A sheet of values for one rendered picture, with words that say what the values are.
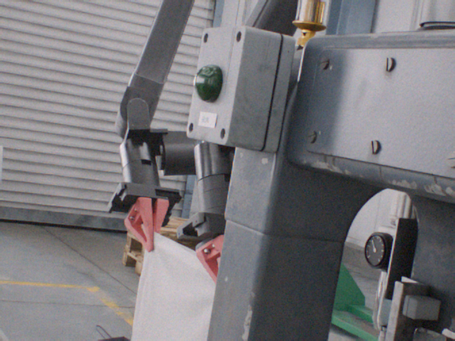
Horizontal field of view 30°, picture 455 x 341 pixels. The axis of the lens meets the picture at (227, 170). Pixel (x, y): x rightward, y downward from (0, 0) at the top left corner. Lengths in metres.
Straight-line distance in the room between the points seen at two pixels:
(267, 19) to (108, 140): 7.48
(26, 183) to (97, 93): 1.11
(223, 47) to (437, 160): 0.22
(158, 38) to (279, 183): 0.84
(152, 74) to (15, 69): 6.85
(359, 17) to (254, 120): 8.75
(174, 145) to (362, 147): 0.83
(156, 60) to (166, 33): 0.06
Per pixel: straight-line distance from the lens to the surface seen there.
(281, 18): 1.09
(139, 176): 1.33
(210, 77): 0.65
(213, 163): 1.05
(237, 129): 0.63
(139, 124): 1.37
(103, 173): 8.56
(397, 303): 0.80
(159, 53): 1.45
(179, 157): 1.37
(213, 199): 1.04
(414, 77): 0.54
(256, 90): 0.64
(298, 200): 0.67
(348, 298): 6.46
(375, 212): 9.04
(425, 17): 0.73
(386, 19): 9.43
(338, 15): 9.71
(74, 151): 8.45
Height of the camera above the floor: 1.26
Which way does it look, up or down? 3 degrees down
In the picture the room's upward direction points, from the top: 9 degrees clockwise
